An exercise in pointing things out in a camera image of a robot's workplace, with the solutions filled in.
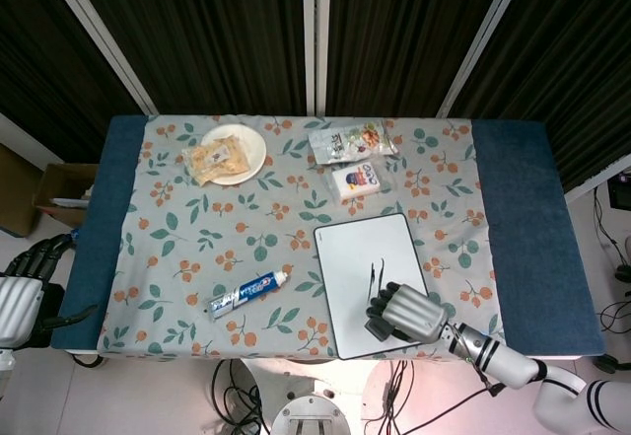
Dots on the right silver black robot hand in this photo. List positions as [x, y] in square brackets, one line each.
[411, 311]

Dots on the wrapped white sponge pack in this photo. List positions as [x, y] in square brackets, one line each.
[357, 181]

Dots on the white frame post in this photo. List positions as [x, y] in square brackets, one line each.
[485, 40]
[316, 35]
[98, 45]

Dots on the small open cardboard box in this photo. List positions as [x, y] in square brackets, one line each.
[59, 183]

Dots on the large brown cardboard box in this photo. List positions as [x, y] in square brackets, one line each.
[17, 193]

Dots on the round silver robot base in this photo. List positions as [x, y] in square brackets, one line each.
[309, 415]

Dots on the dark grey whiteboard eraser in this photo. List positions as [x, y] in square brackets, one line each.
[377, 330]

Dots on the white dry-erase board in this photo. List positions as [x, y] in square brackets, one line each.
[355, 267]

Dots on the blue table cover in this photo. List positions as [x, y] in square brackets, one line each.
[532, 238]

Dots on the dark pleated curtain panel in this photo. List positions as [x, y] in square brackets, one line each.
[409, 35]
[207, 35]
[572, 60]
[39, 60]

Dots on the floral fruit print tablecloth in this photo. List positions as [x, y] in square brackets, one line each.
[222, 228]

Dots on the clear bag of crackers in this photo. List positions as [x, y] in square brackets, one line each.
[217, 161]

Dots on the mixed nuts snack bag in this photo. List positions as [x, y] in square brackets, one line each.
[350, 141]

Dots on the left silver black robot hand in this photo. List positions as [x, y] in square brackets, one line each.
[20, 302]

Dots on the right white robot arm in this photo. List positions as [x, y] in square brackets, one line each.
[503, 356]

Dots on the black electronic box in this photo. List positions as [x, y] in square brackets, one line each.
[620, 192]

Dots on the blue white toothpaste tube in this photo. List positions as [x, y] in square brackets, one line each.
[246, 294]

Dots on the white round plate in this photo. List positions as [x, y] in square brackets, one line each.
[251, 149]

